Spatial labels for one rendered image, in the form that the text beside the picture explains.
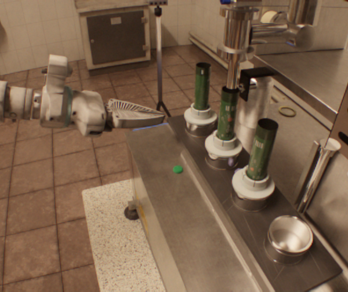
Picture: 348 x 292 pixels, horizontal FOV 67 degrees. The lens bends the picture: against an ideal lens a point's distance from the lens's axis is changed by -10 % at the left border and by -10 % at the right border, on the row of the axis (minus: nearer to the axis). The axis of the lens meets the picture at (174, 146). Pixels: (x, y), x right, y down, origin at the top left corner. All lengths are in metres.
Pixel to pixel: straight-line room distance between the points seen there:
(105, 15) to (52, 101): 2.81
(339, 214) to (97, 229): 0.62
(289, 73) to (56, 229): 1.61
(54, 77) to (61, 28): 3.49
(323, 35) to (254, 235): 0.45
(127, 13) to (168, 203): 2.93
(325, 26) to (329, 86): 0.20
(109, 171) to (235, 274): 1.73
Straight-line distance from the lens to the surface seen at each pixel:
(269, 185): 0.50
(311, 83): 0.51
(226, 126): 0.52
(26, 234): 1.91
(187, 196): 0.53
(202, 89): 0.59
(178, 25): 4.28
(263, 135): 0.41
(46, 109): 0.52
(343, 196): 0.42
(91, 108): 0.52
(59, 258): 1.73
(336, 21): 0.71
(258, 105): 0.68
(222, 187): 0.53
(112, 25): 3.32
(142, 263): 0.76
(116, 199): 0.90
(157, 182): 0.55
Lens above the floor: 1.42
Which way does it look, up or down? 39 degrees down
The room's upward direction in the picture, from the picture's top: straight up
